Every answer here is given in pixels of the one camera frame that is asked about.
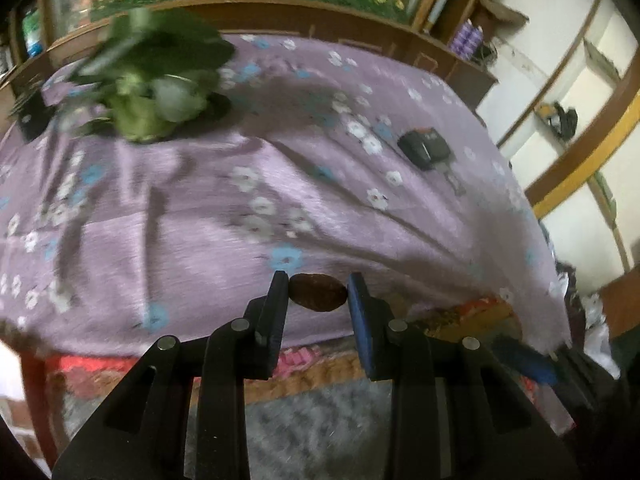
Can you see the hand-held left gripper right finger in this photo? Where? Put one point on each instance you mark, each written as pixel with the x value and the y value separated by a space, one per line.
pixel 360 330

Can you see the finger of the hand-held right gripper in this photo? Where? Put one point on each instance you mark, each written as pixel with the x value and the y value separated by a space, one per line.
pixel 525 356

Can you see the red patterned mat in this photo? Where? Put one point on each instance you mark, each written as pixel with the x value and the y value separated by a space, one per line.
pixel 320 365

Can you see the round brown fruit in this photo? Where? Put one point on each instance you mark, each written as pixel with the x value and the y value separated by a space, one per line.
pixel 317 291

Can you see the purple floral tablecloth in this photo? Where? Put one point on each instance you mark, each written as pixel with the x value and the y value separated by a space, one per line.
pixel 200 200

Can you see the yellow black tool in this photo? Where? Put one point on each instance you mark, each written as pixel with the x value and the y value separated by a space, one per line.
pixel 557 120

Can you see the purple bottles cluster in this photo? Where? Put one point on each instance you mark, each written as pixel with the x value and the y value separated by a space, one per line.
pixel 467 38

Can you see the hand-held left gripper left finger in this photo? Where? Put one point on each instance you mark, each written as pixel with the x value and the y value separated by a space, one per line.
pixel 275 320

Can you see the black car key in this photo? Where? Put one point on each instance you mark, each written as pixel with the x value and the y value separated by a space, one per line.
pixel 425 147

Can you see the cardboard box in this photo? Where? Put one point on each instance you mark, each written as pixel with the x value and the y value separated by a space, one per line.
pixel 502 9

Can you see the wooden table leg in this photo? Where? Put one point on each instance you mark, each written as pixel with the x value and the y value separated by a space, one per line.
pixel 37 395

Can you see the green leafy cabbage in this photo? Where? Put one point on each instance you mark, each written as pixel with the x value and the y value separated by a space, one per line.
pixel 145 110

